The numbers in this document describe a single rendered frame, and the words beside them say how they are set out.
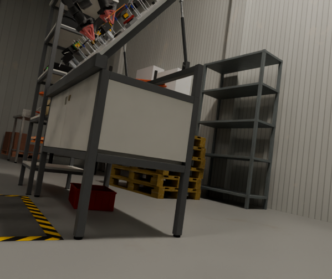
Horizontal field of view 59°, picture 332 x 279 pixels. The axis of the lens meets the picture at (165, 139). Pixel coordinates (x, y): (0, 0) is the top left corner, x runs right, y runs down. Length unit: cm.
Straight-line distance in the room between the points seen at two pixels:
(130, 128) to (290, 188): 292
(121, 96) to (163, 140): 33
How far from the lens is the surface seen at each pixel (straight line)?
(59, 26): 278
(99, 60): 145
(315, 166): 395
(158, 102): 156
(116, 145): 144
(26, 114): 657
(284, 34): 469
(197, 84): 172
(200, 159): 377
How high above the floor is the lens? 39
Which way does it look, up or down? 5 degrees up
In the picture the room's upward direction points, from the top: 8 degrees clockwise
